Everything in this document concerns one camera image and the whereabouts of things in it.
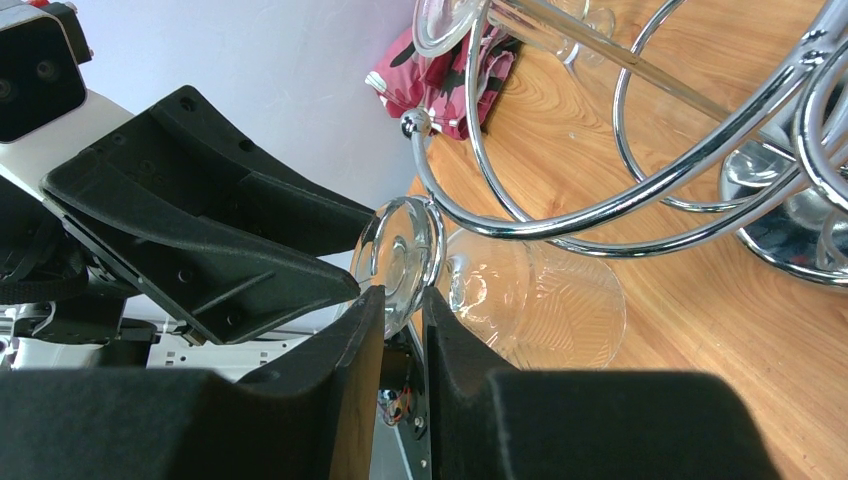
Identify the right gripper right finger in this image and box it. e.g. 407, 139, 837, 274
422, 288, 779, 479

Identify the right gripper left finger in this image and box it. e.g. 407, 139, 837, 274
1, 286, 385, 479

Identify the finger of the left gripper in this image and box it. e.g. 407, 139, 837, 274
145, 84, 376, 258

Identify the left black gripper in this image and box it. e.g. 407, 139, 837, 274
1, 149, 359, 345

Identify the clear wine glass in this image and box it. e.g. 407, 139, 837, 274
412, 0, 615, 66
719, 141, 847, 285
350, 196, 627, 370

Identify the chrome wine glass rack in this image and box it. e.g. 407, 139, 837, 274
400, 0, 848, 293

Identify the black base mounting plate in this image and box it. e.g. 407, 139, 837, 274
377, 326, 433, 479

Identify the pink camouflage cloth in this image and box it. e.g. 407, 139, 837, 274
365, 25, 522, 141

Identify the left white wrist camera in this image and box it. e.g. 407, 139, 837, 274
1, 1, 132, 200

